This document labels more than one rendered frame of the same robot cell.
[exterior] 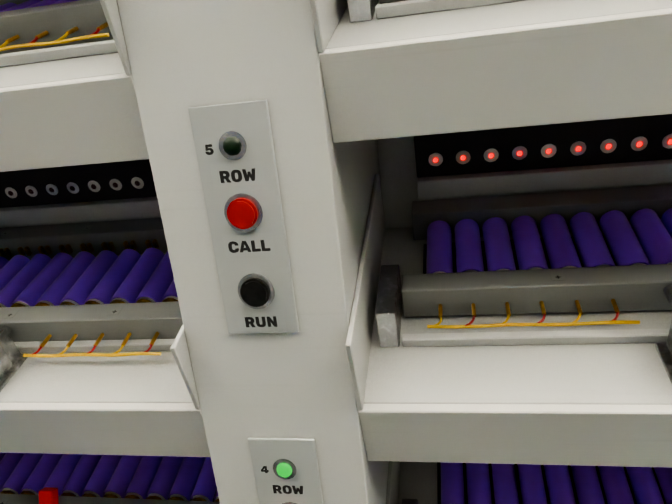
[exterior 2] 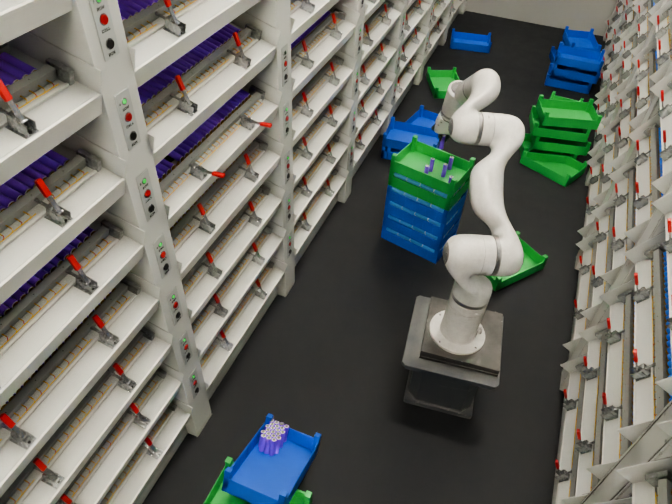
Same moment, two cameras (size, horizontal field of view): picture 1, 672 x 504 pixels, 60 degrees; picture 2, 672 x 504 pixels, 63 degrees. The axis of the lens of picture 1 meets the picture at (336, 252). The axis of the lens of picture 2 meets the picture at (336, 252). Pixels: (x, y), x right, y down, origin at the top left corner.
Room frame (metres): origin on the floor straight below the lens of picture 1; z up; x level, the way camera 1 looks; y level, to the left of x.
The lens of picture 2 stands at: (-0.11, 1.61, 1.81)
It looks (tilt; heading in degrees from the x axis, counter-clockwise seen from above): 44 degrees down; 278
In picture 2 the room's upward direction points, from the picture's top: 3 degrees clockwise
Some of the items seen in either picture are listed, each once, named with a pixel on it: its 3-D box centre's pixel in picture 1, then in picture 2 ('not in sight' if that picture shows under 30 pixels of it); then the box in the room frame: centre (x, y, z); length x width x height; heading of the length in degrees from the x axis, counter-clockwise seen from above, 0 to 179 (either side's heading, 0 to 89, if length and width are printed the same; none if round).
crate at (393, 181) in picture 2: not in sight; (429, 179); (-0.23, -0.41, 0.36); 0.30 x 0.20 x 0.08; 155
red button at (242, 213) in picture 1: (244, 212); not in sight; (0.29, 0.04, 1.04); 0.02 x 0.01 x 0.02; 78
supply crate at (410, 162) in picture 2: not in sight; (432, 164); (-0.23, -0.41, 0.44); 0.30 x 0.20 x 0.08; 155
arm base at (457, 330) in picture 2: not in sight; (463, 314); (-0.38, 0.38, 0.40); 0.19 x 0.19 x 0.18
